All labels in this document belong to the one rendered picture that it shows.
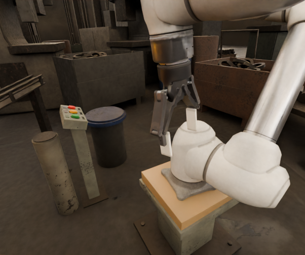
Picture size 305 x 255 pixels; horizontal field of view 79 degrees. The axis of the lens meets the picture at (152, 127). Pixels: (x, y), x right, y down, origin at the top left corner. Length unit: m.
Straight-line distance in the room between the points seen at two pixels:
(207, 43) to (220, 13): 3.26
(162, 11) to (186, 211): 0.62
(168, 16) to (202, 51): 3.21
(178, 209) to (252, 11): 0.62
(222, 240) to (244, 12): 1.03
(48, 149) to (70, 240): 0.50
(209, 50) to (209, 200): 3.08
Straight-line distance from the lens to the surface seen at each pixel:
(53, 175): 1.14
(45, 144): 1.04
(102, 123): 1.35
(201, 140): 0.65
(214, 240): 1.15
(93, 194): 1.35
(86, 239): 1.21
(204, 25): 4.72
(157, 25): 0.40
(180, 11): 0.37
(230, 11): 0.33
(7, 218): 1.52
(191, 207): 0.76
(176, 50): 0.39
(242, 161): 0.62
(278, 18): 0.87
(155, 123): 0.41
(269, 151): 0.64
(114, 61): 2.53
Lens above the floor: 0.97
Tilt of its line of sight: 27 degrees down
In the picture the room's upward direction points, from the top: 2 degrees counter-clockwise
